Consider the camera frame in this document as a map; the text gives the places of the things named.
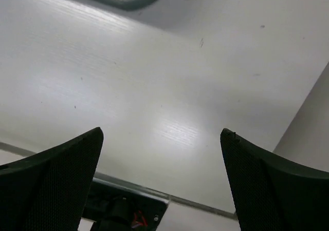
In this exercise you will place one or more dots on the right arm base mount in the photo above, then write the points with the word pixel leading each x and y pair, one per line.
pixel 116 205

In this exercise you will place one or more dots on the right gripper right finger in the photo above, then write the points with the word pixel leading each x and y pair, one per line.
pixel 271 192

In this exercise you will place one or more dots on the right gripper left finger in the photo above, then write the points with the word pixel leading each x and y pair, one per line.
pixel 48 190

